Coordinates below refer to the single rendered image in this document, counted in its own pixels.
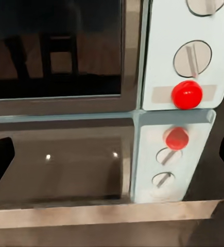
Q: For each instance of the microwave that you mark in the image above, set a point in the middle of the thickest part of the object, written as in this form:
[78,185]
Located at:
[102,56]

